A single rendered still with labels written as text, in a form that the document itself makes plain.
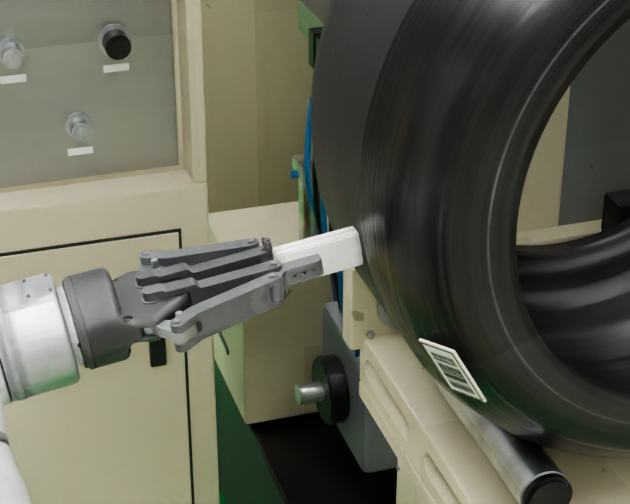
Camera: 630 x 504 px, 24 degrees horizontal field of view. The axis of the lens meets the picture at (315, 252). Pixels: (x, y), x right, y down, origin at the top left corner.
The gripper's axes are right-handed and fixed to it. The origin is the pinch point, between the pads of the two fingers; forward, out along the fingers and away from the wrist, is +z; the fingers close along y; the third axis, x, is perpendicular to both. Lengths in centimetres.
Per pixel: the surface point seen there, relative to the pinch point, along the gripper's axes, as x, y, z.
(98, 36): 1, 62, -7
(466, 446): 25.5, 2.5, 11.8
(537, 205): 16.6, 25.7, 30.4
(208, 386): 49, 58, -3
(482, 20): -20.2, -8.9, 12.2
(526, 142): -11.6, -12.0, 13.5
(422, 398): 25.4, 11.2, 10.8
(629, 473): 33.8, 1.4, 27.6
